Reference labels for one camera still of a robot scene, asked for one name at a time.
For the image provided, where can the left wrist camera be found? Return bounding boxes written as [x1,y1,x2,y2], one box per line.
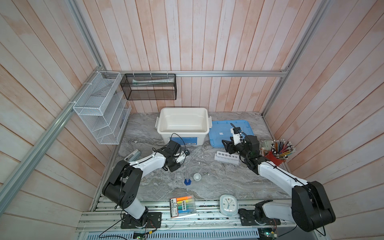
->
[176,151,186,164]

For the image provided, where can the white plastic storage bin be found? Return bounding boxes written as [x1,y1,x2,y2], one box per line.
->
[155,108,212,146]

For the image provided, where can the pale green small box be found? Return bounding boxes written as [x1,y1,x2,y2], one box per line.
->
[261,140,273,156]

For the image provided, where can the white wire mesh shelf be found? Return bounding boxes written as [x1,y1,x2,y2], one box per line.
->
[74,71,132,145]

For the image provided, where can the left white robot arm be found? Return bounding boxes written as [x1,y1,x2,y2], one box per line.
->
[102,140,190,220]

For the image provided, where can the colored pencils bundle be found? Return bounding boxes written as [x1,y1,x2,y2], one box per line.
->
[271,140,296,160]

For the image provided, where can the white round clock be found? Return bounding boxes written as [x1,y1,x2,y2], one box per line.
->
[219,195,239,217]

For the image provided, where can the highlighter marker pack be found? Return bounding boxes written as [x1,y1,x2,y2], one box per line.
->
[169,196,197,218]

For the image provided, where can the blue plastic bin lid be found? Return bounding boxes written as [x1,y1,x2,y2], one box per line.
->
[209,120,254,148]

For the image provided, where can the blue hexagonal bottle cap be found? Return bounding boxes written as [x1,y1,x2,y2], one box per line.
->
[184,179,192,186]

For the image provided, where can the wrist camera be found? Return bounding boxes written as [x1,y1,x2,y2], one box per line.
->
[231,127,242,146]
[176,151,186,164]

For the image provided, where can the white test tube rack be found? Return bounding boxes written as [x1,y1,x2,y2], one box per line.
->
[214,151,240,165]

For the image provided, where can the black wire mesh basket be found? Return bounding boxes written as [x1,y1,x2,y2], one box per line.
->
[120,73,177,101]

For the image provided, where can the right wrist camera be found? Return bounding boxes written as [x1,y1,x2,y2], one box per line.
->
[231,127,242,146]

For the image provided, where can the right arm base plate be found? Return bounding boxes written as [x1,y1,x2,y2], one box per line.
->
[238,209,281,226]

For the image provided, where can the red pencil cup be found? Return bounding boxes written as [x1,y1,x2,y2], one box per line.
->
[266,152,286,166]

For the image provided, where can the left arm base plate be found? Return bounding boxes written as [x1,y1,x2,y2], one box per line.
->
[121,212,162,229]

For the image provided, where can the small white round dish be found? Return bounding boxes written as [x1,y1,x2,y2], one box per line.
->
[193,173,202,181]

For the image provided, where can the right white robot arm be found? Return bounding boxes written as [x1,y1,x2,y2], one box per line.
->
[222,135,336,232]

